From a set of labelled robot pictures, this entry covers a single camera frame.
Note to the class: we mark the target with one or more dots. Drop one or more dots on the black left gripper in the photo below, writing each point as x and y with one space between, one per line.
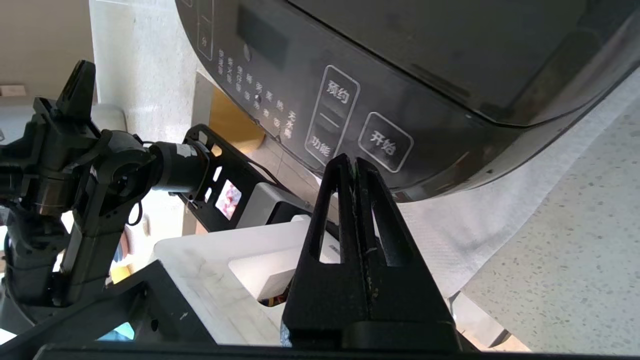
65 125

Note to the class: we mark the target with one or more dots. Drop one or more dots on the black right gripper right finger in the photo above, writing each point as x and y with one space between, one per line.
405 300

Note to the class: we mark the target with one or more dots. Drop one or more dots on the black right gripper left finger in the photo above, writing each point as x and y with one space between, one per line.
325 305

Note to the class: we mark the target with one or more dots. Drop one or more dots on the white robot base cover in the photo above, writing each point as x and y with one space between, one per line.
200 265

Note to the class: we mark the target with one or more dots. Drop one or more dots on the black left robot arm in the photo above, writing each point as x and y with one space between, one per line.
100 200

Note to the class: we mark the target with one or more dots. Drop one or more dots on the black rice cooker body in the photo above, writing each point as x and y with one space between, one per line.
300 100

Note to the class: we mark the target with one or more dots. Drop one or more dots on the white towel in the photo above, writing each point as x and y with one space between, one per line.
475 225

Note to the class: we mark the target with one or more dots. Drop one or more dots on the grey box on robot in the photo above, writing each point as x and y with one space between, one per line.
270 200

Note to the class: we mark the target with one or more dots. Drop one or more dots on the small robot screen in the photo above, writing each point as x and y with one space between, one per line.
228 200

